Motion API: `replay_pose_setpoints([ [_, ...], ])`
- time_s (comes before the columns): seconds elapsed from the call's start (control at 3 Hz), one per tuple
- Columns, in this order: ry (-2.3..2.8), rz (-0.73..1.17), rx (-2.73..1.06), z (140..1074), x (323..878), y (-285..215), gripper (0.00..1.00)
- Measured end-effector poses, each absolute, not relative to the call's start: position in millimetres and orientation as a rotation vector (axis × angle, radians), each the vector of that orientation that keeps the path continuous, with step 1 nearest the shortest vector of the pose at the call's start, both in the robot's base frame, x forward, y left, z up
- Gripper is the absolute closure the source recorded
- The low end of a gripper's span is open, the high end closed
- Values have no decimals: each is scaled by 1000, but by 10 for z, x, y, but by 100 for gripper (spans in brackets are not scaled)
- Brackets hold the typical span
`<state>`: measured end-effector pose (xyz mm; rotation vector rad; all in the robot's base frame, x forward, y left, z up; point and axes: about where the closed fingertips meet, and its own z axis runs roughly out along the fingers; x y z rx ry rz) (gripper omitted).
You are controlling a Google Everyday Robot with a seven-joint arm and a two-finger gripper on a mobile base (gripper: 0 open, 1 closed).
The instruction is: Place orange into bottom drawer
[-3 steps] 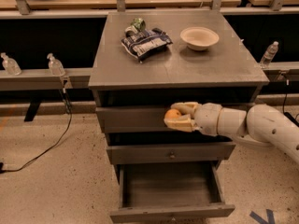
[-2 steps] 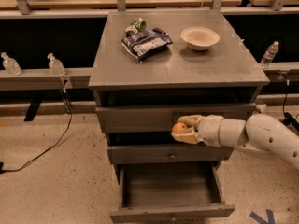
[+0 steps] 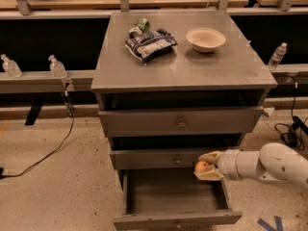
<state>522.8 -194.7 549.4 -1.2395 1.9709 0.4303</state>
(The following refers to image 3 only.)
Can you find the clear bottle on ledge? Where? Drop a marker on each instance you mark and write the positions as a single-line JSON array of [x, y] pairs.
[[57, 68]]

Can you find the grey top drawer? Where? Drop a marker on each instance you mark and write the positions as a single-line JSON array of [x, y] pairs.
[[179, 122]]

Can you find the grey middle drawer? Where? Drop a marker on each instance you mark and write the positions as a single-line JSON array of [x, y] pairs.
[[159, 158]]

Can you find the orange fruit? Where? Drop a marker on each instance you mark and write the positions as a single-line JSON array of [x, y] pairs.
[[201, 166]]

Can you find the grey bottom drawer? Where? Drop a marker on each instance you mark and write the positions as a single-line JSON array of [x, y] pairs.
[[172, 198]]

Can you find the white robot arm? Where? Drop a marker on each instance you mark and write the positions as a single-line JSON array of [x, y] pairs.
[[274, 163]]

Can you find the white paper bowl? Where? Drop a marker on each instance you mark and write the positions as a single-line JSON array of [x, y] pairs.
[[205, 40]]

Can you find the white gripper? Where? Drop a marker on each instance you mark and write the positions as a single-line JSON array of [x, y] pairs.
[[227, 165]]

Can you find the grey drawer cabinet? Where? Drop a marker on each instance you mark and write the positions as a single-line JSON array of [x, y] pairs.
[[231, 76]]

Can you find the grey drawer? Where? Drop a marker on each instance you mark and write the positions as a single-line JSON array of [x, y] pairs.
[[159, 158], [179, 122], [172, 198]]

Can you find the clear water bottle right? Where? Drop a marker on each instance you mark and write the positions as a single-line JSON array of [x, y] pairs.
[[277, 56]]

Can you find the green crumpled snack bag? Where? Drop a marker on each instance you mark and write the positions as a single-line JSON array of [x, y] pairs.
[[141, 26]]

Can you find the blue white chip bag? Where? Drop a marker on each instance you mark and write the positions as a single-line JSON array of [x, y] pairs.
[[150, 44]]

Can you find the clear bottle far left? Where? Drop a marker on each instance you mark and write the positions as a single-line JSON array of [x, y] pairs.
[[10, 67]]

